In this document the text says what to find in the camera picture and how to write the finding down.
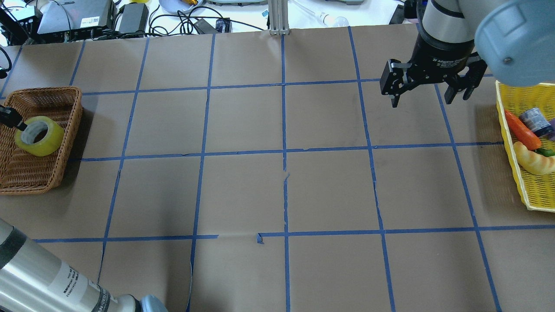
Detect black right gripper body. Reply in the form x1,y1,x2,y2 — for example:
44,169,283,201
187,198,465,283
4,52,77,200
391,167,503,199
408,33,474,89

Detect yellow tape roll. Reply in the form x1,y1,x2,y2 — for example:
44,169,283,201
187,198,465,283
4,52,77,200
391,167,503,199
13,115,64,157

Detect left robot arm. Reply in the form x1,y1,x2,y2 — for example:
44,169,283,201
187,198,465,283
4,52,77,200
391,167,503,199
1,106,167,312

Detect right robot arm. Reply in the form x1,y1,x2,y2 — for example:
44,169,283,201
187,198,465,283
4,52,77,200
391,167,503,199
380,0,555,107

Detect brown wicker basket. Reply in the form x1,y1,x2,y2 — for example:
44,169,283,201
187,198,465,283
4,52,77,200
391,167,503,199
0,86,83,195

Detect small grey can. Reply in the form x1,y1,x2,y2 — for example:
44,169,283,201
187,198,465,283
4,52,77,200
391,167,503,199
519,107,555,140

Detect orange toy carrot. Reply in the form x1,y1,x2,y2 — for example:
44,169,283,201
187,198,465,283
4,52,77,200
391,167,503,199
504,109,542,151

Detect light bulb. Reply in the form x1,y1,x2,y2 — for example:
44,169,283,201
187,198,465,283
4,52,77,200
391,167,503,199
318,12,349,28

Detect beige toy croissant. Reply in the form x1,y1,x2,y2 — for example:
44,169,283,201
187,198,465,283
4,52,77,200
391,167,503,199
513,141,555,176

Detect black laptop computer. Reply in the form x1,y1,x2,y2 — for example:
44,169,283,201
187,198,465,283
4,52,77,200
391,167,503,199
0,0,117,44

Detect yellow plastic basket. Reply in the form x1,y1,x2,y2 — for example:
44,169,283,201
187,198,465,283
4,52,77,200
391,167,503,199
495,81,555,212

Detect black flat power brick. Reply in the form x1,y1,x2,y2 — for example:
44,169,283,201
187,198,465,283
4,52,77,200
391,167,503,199
117,2,149,34

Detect black power adapter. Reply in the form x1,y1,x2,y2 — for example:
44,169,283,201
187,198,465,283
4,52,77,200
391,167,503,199
193,19,218,34

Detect blue plate with brass part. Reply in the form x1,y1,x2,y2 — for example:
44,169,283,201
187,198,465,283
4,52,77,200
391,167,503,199
158,0,205,15

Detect aluminium frame post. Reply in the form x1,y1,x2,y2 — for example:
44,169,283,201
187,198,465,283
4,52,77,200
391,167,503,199
268,0,290,36

